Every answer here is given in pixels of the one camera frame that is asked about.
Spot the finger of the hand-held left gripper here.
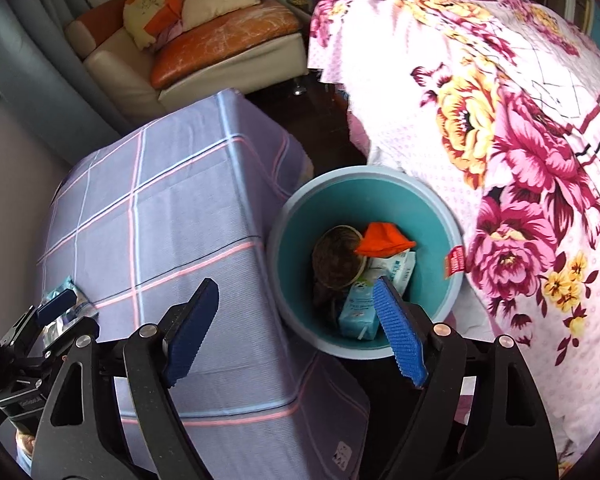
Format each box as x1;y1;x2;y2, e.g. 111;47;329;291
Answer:
36;290;78;326
42;317;101;361

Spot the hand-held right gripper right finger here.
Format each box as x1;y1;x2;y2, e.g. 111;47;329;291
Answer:
371;276;561;480

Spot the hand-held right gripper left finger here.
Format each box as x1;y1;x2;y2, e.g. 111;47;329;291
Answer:
30;277;220;480

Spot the clear plastic wrapper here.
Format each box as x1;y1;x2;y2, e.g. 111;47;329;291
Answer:
40;276;100;346

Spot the light blue carton box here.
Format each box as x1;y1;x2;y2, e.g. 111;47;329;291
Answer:
337;280;396;341

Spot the white medicine box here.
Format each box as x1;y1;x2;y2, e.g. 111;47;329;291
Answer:
367;250;417;296

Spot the red snack packet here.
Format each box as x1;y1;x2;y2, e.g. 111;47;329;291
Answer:
354;221;417;257

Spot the brown paper bowl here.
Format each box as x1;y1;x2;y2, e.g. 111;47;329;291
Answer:
311;225;368;291

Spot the blue plastic trash bin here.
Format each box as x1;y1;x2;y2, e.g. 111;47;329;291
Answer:
266;166;465;360

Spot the person's left hand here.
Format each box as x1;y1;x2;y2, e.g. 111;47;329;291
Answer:
15;430;38;461

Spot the purple plaid table cloth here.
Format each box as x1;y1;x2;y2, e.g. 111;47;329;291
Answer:
30;89;371;480

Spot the cream leather sofa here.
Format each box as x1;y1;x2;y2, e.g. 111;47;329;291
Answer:
64;0;308;116

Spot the grey blue curtain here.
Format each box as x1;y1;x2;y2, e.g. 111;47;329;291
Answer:
0;0;136;166

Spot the pink floral blanket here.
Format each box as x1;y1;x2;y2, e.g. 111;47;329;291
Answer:
307;0;600;466

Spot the orange seat cushion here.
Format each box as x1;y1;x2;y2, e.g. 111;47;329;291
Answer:
150;0;301;88

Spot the yellow orange plush pillow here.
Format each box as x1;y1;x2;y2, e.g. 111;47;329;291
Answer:
122;0;193;51

